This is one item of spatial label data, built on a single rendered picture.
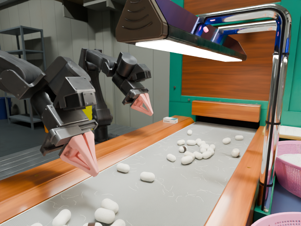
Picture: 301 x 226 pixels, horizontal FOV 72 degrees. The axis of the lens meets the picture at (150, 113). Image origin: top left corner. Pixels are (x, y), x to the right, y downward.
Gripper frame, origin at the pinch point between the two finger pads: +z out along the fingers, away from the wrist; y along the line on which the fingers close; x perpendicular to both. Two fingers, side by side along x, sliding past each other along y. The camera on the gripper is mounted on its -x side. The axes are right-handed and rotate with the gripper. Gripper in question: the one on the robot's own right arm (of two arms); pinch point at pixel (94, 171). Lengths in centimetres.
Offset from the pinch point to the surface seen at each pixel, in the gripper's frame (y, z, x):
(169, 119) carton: 59, -10, 13
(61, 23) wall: 205, -298, 123
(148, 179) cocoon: 13.3, 6.8, 2.7
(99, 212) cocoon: -2.3, 6.5, 2.0
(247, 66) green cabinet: 79, -5, -24
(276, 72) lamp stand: 21.2, 7.8, -31.1
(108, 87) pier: 200, -145, 129
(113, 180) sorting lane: 9.7, 1.4, 8.9
